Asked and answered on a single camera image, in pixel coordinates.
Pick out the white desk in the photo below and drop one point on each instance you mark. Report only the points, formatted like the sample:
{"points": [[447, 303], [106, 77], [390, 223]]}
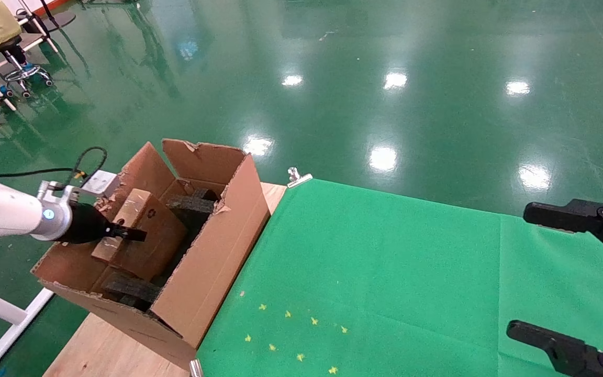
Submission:
{"points": [[37, 31]]}

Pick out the black swivel stool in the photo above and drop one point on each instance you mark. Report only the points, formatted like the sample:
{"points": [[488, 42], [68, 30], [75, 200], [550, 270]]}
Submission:
{"points": [[19, 73]]}

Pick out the black foam pad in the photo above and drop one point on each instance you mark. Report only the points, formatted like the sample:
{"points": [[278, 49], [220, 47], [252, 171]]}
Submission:
{"points": [[191, 207], [131, 289]]}

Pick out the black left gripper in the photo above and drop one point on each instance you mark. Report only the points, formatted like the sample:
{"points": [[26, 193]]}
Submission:
{"points": [[84, 225]]}

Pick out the white tube frame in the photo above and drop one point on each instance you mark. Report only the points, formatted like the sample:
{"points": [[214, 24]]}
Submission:
{"points": [[8, 324]]}

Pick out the green cloth mat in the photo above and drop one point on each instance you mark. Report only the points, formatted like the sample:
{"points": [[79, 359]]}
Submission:
{"points": [[385, 272]]}

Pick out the small cardboard box with hole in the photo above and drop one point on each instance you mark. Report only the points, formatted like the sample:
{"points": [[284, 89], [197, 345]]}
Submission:
{"points": [[147, 246]]}

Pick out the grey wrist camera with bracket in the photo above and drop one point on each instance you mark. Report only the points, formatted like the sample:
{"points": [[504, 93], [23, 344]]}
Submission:
{"points": [[100, 183]]}

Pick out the black floor stand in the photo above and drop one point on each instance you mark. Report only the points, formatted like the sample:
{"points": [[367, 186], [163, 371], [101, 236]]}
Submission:
{"points": [[58, 20]]}

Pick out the large open cardboard carton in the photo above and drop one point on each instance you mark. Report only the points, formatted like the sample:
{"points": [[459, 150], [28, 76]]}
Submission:
{"points": [[212, 272]]}

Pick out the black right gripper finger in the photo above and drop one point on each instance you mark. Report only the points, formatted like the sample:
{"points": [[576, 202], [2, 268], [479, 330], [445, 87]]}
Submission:
{"points": [[584, 217], [568, 351]]}

